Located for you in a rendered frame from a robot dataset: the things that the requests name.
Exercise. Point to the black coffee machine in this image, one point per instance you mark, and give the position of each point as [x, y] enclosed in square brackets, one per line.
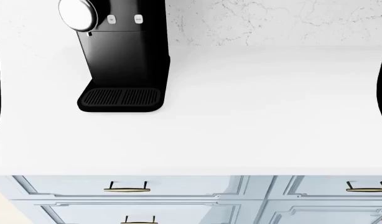
[125, 60]

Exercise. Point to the pale blue cabinet door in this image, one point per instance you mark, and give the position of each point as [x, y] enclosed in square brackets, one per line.
[328, 215]

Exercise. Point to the pale blue drawer front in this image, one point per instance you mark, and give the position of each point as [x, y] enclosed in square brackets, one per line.
[321, 186]
[178, 213]
[178, 186]

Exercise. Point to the silver round machine knob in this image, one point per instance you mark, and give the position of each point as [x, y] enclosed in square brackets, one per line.
[75, 14]

